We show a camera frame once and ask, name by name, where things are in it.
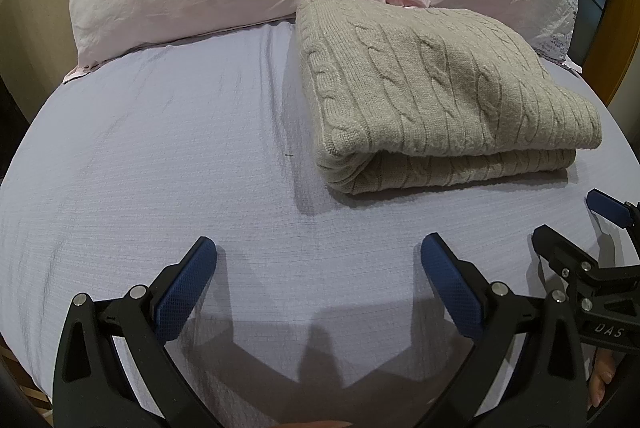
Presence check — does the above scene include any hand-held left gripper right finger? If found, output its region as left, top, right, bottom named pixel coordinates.
left=420, top=232, right=587, bottom=428

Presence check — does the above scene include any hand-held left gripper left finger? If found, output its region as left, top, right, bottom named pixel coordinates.
left=52, top=236, right=227, bottom=428

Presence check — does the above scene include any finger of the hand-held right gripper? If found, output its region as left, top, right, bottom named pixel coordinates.
left=531, top=225, right=612, bottom=281
left=586, top=188, right=640, bottom=230

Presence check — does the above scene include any beige cable-knit sweater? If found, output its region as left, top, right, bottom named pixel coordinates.
left=296, top=0, right=603, bottom=195

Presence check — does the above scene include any person's right hand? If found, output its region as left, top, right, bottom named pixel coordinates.
left=586, top=348, right=617, bottom=409

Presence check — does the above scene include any lavender bed sheet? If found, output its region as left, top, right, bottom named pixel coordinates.
left=0, top=19, right=640, bottom=428

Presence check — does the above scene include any wooden bed frame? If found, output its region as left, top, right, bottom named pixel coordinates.
left=0, top=333, right=53, bottom=424

